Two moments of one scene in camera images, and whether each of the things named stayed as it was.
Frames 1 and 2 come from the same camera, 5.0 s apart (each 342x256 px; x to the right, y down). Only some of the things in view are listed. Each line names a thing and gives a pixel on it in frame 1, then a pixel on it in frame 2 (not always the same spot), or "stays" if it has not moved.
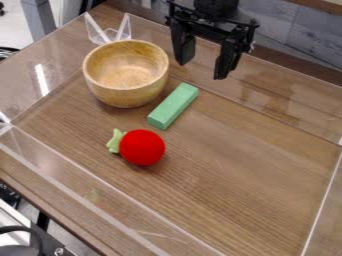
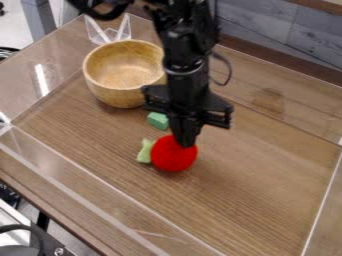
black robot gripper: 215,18 → 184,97
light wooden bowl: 126,72 stays
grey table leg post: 40,17 stays
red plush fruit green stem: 139,146 → 168,155
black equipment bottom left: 43,243 stays
